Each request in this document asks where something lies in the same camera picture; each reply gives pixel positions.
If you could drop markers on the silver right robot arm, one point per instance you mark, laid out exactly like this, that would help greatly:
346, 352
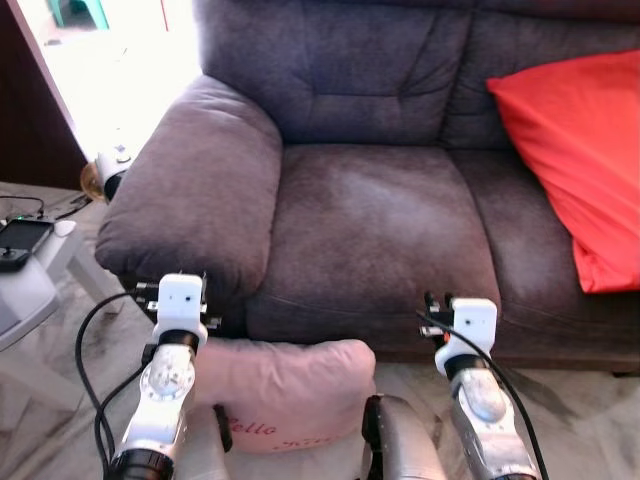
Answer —
480, 400

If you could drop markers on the white and gold round object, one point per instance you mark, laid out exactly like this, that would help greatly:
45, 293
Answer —
108, 172

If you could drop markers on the red pillow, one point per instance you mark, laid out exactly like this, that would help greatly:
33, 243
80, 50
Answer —
585, 160

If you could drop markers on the silver right robot leg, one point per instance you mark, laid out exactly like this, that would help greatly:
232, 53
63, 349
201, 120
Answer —
400, 440

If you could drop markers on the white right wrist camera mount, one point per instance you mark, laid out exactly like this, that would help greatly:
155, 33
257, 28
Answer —
474, 322

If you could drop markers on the pink printed pillow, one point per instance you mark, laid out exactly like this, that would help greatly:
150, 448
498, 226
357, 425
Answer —
290, 385

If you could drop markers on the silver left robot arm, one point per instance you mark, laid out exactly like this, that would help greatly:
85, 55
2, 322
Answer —
165, 390

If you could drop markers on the grey suede sofa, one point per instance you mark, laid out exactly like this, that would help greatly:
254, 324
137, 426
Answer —
380, 220

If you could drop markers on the green object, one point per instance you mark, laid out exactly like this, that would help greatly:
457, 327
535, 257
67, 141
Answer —
78, 12

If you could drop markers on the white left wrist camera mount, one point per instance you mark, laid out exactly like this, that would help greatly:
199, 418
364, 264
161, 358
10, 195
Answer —
181, 298

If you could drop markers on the dark wooden cabinet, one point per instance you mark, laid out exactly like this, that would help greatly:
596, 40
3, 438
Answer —
25, 100

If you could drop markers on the black flat device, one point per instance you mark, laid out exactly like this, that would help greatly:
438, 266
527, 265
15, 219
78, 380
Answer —
18, 242

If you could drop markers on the small white oval object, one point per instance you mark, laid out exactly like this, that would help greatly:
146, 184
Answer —
65, 228

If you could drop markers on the white side table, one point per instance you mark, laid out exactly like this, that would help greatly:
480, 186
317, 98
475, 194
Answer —
40, 290

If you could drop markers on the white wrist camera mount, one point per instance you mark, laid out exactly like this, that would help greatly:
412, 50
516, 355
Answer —
181, 298
474, 322

